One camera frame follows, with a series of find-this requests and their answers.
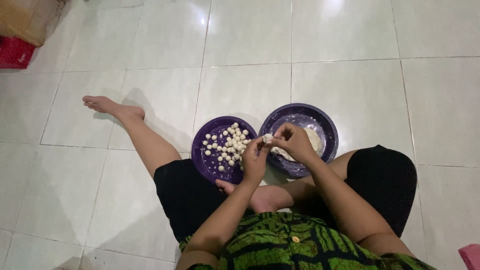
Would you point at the person's left hand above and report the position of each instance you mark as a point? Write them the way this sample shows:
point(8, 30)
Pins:
point(254, 162)

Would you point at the person's right hand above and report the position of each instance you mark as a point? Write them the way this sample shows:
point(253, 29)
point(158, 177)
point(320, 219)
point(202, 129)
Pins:
point(296, 144)

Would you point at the small white dough piece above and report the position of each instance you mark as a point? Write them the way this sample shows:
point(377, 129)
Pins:
point(267, 138)

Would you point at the white dough lump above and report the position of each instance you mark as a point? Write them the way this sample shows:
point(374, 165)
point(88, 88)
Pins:
point(313, 144)

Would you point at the purple plastic bowl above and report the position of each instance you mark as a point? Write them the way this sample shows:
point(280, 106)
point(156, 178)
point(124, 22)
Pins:
point(300, 127)

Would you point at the heap of white dough balls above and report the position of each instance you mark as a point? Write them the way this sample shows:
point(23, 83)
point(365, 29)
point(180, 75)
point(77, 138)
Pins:
point(229, 144)

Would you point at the purple plastic plate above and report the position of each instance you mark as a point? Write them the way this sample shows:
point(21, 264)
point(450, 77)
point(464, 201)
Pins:
point(219, 150)

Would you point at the person's right leg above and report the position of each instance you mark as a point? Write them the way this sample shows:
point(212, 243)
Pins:
point(285, 189)

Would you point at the person's leg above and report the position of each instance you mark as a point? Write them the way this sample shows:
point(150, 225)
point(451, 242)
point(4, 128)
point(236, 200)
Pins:
point(135, 127)
point(285, 189)

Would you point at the black shorts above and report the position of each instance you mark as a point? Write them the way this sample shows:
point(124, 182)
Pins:
point(375, 183)

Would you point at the green patterned shirt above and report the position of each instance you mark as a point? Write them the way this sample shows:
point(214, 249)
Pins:
point(292, 243)

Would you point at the person's left leg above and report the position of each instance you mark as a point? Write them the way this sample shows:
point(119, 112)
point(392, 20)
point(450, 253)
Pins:
point(135, 127)

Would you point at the pink object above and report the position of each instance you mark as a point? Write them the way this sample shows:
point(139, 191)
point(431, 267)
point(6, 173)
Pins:
point(470, 257)

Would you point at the red plastic crate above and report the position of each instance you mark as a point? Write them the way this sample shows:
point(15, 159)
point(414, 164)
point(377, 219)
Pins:
point(15, 52)

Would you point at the brown cardboard box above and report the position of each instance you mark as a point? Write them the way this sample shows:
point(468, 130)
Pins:
point(28, 17)

